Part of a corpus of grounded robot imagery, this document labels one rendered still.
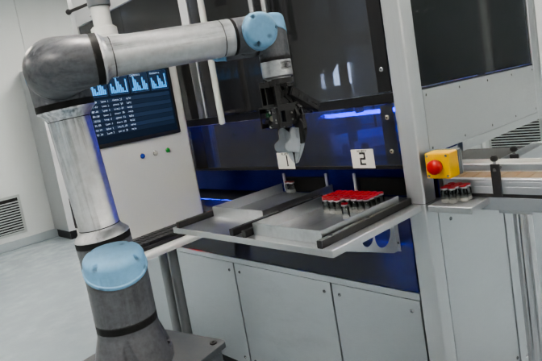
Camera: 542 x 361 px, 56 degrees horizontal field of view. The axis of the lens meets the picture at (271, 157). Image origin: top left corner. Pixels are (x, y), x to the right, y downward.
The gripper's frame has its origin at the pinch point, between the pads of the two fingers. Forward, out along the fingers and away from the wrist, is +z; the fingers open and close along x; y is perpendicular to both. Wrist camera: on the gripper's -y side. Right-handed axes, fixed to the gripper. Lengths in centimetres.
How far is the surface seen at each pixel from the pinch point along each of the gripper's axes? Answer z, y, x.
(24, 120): -35, -109, -544
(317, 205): 20.5, -25.0, -19.5
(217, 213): 20, -9, -52
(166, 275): 51, -12, -100
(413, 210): 22.1, -31.2, 10.9
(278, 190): 20, -41, -54
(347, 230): 20.1, -5.1, 8.0
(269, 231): 20.0, 1.9, -13.2
